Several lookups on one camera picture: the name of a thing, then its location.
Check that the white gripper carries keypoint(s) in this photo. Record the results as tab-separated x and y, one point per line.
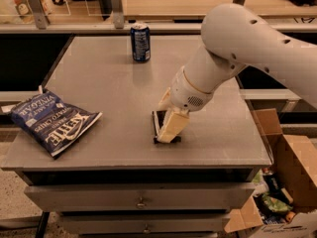
187	93

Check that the dark chocolate rxbar wrapper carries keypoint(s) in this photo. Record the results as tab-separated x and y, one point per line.
157	120

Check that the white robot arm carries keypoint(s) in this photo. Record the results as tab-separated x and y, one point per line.
234	38

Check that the blue pepsi can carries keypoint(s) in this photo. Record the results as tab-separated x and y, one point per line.
141	43

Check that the dark can in box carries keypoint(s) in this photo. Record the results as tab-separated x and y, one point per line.
271	180

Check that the blue kettle chips bag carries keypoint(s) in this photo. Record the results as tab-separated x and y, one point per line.
54	124

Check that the grey upper drawer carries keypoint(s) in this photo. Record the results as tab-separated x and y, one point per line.
140	196

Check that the grey drawer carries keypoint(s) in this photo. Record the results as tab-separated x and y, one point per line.
140	196
144	223

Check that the green snack bag in box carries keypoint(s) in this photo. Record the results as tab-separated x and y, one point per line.
275	205

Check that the brown cardboard box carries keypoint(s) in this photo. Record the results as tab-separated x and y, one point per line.
295	165

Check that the grey lower drawer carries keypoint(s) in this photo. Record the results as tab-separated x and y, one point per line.
144	223

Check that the middle metal bracket post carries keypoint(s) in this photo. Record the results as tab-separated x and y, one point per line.
118	14

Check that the left metal bracket post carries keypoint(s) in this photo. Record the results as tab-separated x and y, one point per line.
40	16

